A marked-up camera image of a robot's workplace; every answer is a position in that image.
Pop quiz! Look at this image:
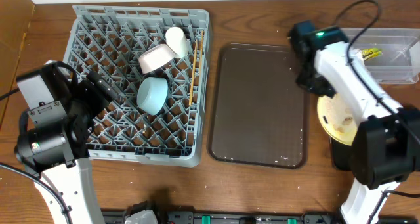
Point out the light blue bowl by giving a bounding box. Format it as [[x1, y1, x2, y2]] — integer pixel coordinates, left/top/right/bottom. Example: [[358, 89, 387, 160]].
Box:
[[136, 77, 169, 115]]

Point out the cardboard wall panel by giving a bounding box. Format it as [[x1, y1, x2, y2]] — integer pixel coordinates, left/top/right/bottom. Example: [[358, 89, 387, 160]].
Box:
[[0, 0, 36, 126]]

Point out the black bin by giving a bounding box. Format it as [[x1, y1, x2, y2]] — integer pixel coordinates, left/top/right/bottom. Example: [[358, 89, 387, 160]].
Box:
[[329, 107, 420, 172]]

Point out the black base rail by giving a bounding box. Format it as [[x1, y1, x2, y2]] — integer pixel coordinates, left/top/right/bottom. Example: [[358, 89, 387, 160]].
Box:
[[101, 200, 420, 224]]

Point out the cream plastic cup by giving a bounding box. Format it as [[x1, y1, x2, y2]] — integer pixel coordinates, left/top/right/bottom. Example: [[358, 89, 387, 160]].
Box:
[[165, 27, 188, 58]]

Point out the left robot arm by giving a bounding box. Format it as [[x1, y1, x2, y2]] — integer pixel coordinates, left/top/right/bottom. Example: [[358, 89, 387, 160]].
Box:
[[14, 61, 117, 223]]

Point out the pink plastic bowl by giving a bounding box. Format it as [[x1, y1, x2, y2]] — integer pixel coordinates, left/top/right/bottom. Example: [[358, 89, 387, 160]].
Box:
[[138, 44, 175, 74]]

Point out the grey dishwasher rack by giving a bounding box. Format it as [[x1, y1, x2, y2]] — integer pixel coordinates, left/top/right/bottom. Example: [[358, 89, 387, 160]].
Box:
[[64, 5, 212, 167]]

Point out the clear plastic bin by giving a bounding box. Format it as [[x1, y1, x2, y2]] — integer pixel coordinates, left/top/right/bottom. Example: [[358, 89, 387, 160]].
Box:
[[353, 28, 419, 84]]

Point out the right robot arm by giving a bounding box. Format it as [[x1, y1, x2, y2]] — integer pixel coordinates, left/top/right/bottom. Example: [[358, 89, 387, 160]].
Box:
[[288, 21, 419, 223]]

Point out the wooden chopstick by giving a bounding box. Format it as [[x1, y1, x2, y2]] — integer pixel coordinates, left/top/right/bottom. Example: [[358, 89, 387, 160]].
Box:
[[188, 41, 198, 106], [199, 30, 205, 60]]

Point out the yellow plate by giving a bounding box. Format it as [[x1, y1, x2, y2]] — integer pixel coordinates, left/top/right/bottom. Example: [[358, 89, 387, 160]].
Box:
[[317, 93, 357, 146]]

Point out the green snack wrapper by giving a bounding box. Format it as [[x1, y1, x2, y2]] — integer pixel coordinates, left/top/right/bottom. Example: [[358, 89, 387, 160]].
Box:
[[362, 48, 383, 61]]

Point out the dark brown tray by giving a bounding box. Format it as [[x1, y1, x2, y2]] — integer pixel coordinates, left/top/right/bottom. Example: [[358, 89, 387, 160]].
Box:
[[208, 43, 309, 169]]

